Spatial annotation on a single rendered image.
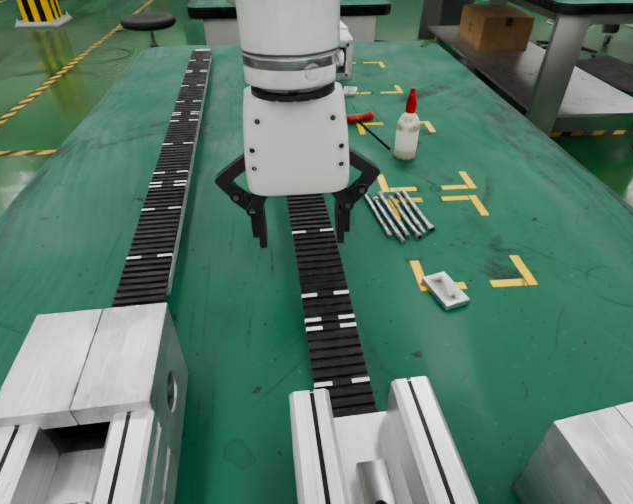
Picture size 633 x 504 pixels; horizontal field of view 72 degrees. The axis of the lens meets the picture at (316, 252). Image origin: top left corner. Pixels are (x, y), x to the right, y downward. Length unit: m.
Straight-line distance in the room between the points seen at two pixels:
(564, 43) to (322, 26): 2.33
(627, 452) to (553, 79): 2.45
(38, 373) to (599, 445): 0.36
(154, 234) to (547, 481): 0.46
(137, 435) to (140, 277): 0.23
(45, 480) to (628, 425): 0.37
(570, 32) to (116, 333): 2.51
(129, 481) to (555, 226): 0.58
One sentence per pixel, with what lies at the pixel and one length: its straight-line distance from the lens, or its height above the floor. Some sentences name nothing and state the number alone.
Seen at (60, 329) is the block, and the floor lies 0.87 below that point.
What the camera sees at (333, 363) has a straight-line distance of 0.42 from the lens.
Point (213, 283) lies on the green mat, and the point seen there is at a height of 0.78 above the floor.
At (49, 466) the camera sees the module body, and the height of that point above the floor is 0.83.
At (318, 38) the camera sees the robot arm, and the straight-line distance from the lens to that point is 0.37.
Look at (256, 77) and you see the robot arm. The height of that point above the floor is 1.02.
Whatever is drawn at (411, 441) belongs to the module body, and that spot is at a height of 0.86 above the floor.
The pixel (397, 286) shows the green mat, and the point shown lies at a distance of 0.51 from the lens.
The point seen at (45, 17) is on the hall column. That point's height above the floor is 0.09.
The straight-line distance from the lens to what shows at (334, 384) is 0.40.
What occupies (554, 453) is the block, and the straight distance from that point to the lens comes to 0.34.
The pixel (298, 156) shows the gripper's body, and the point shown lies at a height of 0.94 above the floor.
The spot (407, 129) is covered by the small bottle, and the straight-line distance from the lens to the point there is 0.76.
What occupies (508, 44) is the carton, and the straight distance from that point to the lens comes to 4.04.
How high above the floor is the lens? 1.13
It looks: 39 degrees down
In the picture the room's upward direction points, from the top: straight up
